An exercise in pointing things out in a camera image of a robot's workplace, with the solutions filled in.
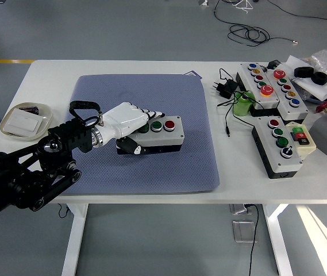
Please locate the small black adapter block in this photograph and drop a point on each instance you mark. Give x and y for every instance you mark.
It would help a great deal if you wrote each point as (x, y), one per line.
(273, 63)

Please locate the cream three-button switch box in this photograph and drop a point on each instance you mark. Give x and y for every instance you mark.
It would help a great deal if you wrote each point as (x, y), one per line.
(308, 148)

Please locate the white table leg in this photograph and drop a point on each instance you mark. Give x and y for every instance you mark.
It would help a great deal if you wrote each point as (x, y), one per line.
(74, 244)
(278, 244)

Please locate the metal stand foot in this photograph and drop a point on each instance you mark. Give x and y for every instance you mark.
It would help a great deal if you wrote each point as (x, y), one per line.
(204, 3)

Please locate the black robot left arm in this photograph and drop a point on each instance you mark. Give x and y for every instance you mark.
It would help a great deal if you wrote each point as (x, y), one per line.
(8, 184)

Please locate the metal under-table bracket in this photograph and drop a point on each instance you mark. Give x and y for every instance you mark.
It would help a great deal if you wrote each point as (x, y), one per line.
(238, 209)

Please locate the red knob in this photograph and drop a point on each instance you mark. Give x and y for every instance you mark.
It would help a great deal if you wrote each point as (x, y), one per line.
(322, 107)

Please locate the purple card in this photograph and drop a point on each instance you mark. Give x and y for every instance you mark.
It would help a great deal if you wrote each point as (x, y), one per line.
(196, 75)

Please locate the white wall switch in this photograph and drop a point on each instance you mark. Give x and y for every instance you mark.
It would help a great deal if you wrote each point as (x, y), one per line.
(22, 122)

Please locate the clear bubble wrap bag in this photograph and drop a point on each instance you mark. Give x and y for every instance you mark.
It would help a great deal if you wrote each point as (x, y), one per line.
(324, 60)

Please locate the small dark brown item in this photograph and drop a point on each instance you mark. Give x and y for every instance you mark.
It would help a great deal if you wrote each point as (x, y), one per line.
(32, 110)

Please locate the white oval dish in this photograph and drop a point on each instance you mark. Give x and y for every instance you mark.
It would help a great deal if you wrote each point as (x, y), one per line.
(46, 118)

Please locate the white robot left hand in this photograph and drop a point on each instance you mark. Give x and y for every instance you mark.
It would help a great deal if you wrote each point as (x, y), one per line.
(123, 120)

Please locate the grey four-button control box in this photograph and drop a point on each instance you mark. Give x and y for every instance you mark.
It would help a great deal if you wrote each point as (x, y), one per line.
(288, 164)
(169, 138)

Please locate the blue-grey textured mat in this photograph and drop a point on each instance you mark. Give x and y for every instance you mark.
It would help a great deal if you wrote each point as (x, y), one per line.
(163, 92)

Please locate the green plastic bottle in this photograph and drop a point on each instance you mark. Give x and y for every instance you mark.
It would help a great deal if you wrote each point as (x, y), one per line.
(240, 107)

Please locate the grey five-button emergency-stop box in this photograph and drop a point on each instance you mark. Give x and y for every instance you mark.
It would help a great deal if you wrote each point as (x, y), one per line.
(295, 110)
(266, 99)

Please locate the metal floor socket plate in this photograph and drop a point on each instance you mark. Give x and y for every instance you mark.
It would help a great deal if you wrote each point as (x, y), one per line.
(242, 231)

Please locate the white foam sheet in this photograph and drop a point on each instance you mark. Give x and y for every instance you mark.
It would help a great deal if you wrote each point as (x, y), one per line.
(324, 90)

